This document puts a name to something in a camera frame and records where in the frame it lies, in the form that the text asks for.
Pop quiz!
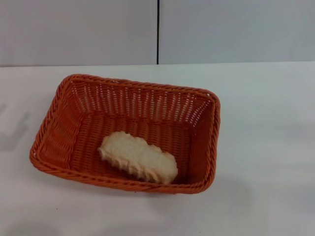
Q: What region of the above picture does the striped ridged toy bread loaf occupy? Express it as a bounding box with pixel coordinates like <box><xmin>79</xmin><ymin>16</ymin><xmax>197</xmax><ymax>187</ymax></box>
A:
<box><xmin>97</xmin><ymin>131</ymin><xmax>179</xmax><ymax>184</ymax></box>

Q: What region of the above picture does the orange woven plastic basket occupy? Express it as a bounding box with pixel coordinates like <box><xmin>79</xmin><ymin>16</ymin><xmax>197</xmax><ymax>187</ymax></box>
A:
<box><xmin>29</xmin><ymin>73</ymin><xmax>221</xmax><ymax>196</ymax></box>

